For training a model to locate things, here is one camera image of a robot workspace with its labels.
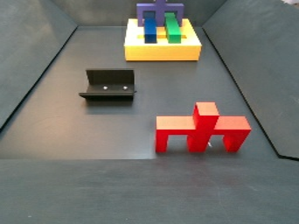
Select purple three-legged block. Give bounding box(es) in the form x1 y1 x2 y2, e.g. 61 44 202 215
137 0 185 27

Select yellow slotted board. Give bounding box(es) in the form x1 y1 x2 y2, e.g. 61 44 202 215
125 18 202 61

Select red three-legged block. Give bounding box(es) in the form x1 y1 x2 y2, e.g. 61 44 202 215
155 102 252 152

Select green long bar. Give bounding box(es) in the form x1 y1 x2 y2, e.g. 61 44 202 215
165 12 182 44

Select blue long bar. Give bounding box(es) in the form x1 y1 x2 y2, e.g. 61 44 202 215
145 18 157 44

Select black angled bracket holder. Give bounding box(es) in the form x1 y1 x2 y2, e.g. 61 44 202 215
79 69 137 101

